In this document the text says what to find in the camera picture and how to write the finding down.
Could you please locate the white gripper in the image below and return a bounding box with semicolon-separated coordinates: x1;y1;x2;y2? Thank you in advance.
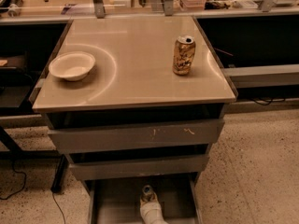
140;194;168;224

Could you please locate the silver blue redbull can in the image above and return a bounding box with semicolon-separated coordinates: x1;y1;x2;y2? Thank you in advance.
141;185;154;203

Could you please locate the open bottom grey drawer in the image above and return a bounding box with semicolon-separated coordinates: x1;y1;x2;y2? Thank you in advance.
87;175;203;224

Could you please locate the middle grey drawer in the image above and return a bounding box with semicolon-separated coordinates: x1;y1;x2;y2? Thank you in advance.
69;155;208;181

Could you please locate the grey drawer cabinet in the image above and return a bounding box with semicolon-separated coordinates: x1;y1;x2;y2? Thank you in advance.
28;15;238;224

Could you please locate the top grey drawer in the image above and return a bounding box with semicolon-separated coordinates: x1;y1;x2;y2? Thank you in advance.
49;119;224;154

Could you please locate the gold crumpled soda can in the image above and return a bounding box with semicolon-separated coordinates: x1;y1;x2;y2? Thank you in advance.
172;35;196;76

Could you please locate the black table leg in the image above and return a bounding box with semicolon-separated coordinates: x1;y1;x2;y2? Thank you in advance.
50;155;68;193

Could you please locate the white bowl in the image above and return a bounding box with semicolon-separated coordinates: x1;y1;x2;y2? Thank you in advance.
49;51;95;81

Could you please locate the black tool on bench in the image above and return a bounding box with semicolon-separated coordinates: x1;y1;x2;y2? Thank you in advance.
0;0;23;17

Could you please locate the black floor cable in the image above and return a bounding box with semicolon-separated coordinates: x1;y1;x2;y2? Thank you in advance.
0;159;67;224

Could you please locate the grey metal post middle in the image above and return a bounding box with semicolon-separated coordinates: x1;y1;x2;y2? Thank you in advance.
163;0;174;17

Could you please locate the grey metal post left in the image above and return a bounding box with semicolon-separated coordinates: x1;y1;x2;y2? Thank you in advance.
93;0;105;19

